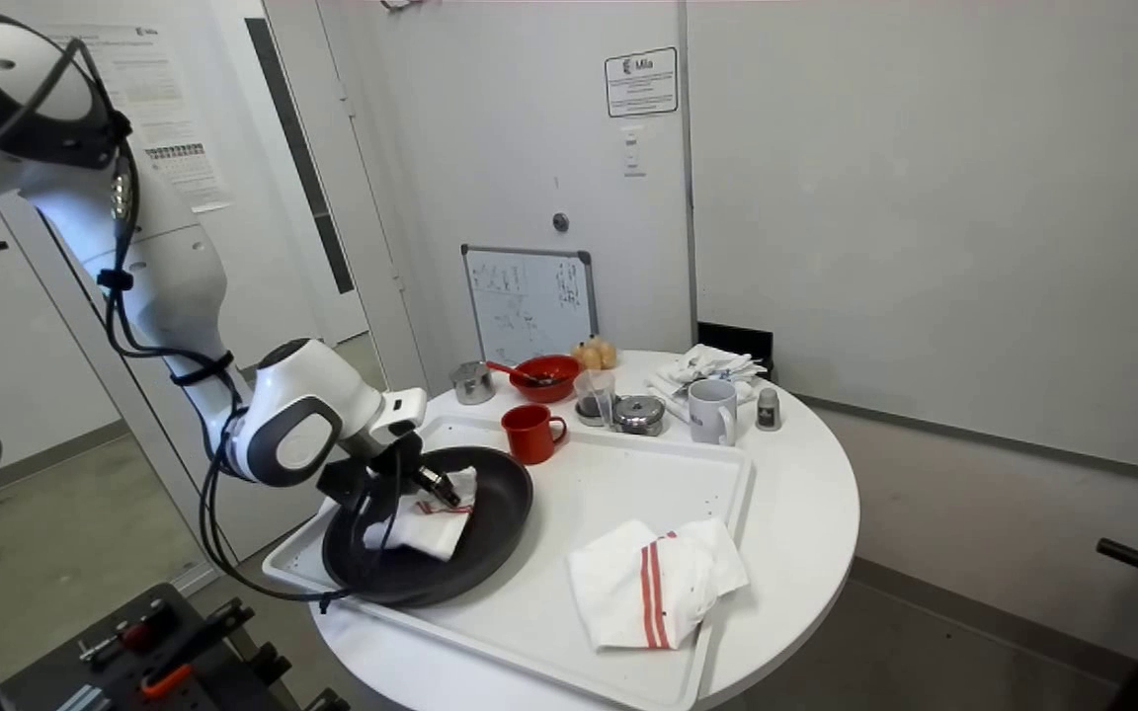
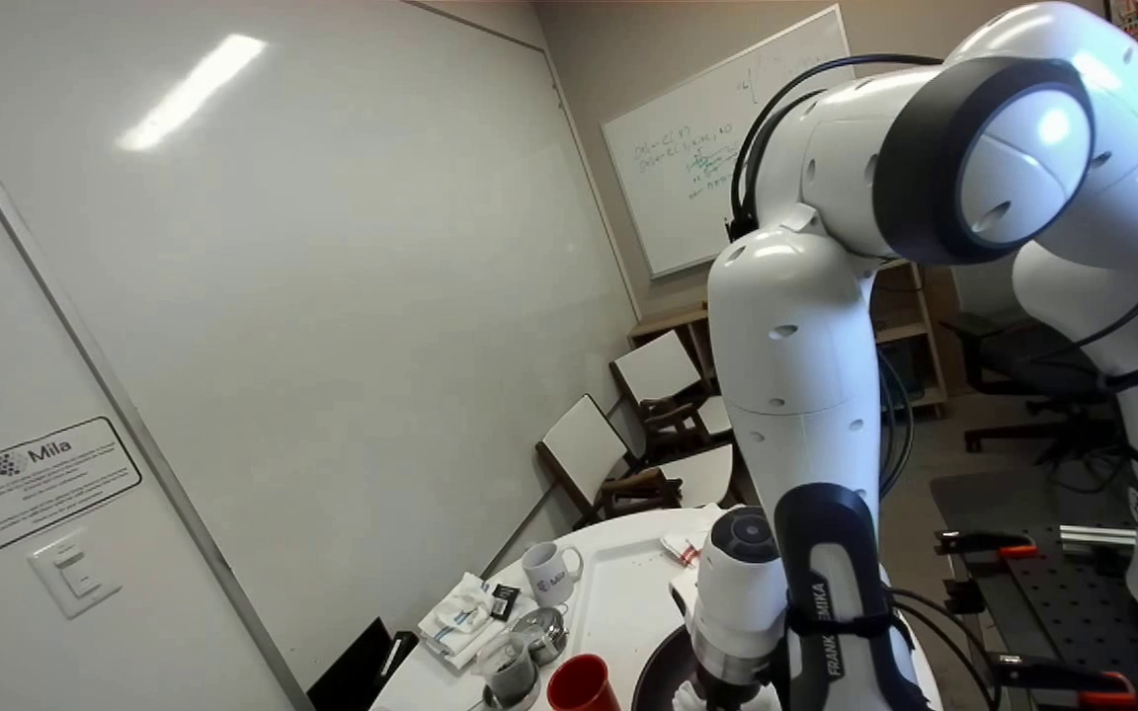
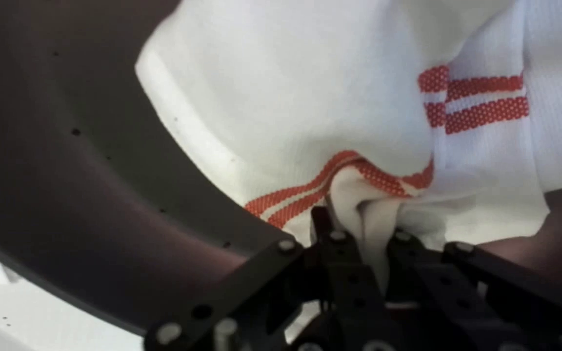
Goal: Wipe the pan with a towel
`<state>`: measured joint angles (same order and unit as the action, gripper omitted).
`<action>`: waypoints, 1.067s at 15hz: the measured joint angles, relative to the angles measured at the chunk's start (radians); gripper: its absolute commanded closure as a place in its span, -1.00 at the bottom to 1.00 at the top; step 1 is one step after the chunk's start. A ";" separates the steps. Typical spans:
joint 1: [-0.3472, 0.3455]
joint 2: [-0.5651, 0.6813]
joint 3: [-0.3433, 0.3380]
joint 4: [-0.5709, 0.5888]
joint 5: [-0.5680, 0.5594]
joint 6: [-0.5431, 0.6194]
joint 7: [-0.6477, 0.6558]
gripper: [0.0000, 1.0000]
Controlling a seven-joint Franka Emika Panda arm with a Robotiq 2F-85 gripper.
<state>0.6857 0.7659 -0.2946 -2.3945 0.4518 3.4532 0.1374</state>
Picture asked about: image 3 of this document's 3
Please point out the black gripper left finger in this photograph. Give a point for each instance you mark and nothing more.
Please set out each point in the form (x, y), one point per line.
(347, 293)

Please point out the white towel red stripes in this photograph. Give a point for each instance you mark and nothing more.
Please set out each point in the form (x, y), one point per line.
(294, 98)

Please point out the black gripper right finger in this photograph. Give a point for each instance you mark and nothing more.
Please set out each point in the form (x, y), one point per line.
(489, 295)

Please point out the black frying pan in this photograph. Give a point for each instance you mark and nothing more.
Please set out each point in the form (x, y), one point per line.
(68, 196)

